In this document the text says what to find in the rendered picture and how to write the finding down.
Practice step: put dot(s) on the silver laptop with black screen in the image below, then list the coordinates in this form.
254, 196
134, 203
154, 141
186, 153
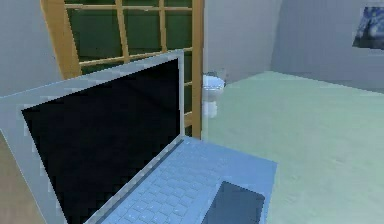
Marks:
110, 133

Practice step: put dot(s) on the white toilet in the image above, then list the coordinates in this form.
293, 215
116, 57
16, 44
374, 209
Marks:
211, 90

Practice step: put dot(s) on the wooden framed window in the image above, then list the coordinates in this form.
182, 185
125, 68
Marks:
143, 30

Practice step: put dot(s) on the blue framed wall picture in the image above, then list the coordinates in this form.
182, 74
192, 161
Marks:
370, 28

